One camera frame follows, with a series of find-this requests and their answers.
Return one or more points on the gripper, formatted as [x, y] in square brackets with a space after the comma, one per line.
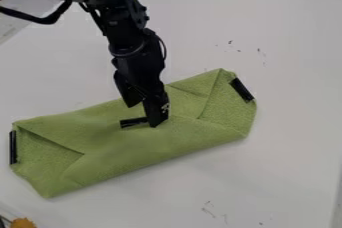
[141, 68]

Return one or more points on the green cloth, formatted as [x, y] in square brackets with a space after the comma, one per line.
[133, 145]

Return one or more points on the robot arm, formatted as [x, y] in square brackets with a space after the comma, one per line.
[120, 22]

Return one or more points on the yellow toy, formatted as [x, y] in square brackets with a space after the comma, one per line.
[22, 223]

